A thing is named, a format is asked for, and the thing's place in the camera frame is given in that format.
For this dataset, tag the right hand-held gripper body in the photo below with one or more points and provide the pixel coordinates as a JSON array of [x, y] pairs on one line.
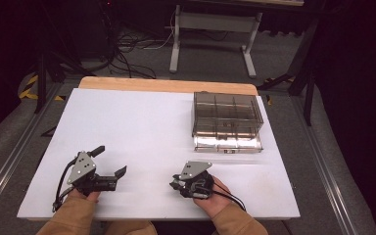
[[194, 169]]

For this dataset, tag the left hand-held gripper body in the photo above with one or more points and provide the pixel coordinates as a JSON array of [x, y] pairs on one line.
[[81, 169]]

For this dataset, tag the smoky transparent drawer organizer box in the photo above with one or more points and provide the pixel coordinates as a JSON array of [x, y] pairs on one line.
[[226, 107]]

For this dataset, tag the person's left hand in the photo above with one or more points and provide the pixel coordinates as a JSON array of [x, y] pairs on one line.
[[91, 197]]

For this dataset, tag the person's right hand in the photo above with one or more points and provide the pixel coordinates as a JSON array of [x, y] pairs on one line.
[[213, 204]]

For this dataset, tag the white foam board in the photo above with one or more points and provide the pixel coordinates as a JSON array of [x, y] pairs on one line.
[[137, 130]]

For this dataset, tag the person's tan trouser leg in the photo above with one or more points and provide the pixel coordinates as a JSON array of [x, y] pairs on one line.
[[130, 228]]

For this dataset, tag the black stand legs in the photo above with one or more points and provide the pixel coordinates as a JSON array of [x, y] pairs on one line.
[[42, 81], [308, 84]]

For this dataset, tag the wooden table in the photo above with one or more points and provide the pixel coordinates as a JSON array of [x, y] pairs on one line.
[[163, 85]]

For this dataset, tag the yellow black hazard tape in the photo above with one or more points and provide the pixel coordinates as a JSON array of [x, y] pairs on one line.
[[29, 88]]

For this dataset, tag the aluminium floor rail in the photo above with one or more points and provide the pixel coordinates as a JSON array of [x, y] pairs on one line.
[[9, 163], [326, 176]]

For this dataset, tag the white metal stand frame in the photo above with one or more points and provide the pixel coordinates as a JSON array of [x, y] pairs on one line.
[[215, 22]]

